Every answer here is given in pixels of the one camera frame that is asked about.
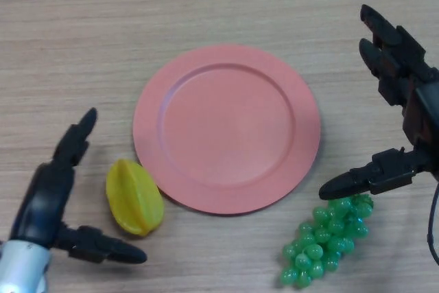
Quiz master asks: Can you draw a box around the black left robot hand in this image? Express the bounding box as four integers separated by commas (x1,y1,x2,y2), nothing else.
10,107,148,265

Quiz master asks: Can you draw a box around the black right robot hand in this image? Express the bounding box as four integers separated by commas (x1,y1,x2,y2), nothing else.
318,3,439,201

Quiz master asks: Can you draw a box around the yellow starfruit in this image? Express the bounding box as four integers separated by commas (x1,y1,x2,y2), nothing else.
105,158,165,238

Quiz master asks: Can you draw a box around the pink round plate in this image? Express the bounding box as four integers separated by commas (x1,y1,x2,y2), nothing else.
132,44,322,218

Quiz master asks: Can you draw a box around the green grape bunch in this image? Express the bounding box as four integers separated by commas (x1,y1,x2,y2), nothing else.
278,195,375,290

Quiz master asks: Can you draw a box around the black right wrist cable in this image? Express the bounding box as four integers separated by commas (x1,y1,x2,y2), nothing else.
425,183,439,263

